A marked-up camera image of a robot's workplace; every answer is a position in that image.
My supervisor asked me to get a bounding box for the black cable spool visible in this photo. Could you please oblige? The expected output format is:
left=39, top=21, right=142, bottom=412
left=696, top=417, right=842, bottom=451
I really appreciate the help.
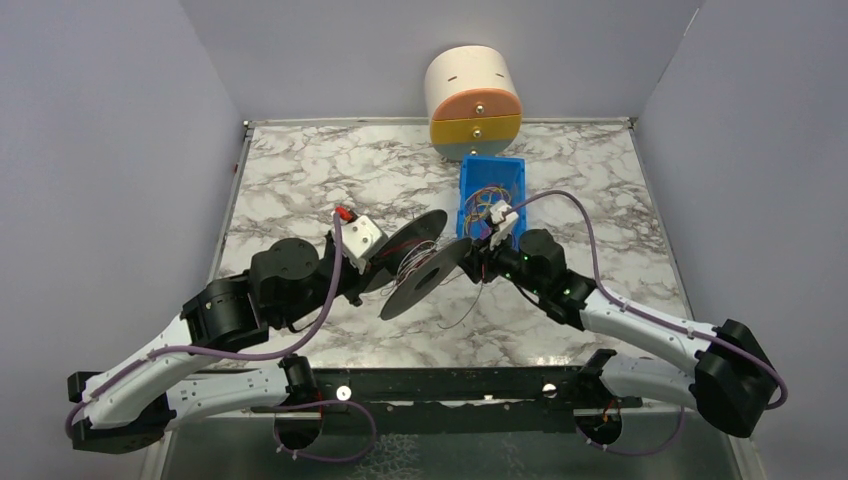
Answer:
left=379, top=209, right=472, bottom=321

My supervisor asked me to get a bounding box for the blue plastic bin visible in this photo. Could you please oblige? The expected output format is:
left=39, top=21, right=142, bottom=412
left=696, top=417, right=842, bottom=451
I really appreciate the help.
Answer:
left=456, top=155, right=526, bottom=239

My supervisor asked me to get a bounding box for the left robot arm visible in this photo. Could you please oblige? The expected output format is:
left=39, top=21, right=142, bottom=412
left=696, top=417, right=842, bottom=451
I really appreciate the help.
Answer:
left=65, top=238, right=391, bottom=454

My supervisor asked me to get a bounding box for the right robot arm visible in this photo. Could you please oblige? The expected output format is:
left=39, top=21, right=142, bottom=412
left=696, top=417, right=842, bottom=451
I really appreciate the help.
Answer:
left=460, top=229, right=779, bottom=438

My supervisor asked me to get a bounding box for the round cream drawer cabinet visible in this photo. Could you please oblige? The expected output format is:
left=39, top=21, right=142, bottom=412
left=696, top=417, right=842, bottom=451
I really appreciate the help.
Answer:
left=423, top=45, right=523, bottom=161

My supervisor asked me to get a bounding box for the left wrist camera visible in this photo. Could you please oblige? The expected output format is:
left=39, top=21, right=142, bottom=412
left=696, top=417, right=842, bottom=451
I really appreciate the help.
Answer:
left=334, top=206, right=388, bottom=274

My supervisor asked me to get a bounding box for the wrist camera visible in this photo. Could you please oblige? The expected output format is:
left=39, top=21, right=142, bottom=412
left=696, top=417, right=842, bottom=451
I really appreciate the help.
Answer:
left=481, top=200, right=520, bottom=251
left=334, top=206, right=388, bottom=274

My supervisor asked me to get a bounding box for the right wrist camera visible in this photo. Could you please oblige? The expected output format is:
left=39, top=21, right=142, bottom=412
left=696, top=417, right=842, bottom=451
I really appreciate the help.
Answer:
left=481, top=200, right=520, bottom=251

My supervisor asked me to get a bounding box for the white wire on spool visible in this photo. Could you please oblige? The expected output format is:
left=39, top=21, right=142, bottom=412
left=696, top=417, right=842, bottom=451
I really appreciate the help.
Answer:
left=396, top=241, right=442, bottom=280

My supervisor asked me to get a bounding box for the black wire on spool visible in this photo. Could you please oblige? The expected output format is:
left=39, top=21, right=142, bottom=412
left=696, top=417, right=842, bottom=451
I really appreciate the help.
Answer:
left=404, top=211, right=486, bottom=331

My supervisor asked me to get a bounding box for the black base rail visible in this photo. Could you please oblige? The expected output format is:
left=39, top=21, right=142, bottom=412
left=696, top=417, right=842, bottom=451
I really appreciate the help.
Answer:
left=282, top=366, right=614, bottom=435

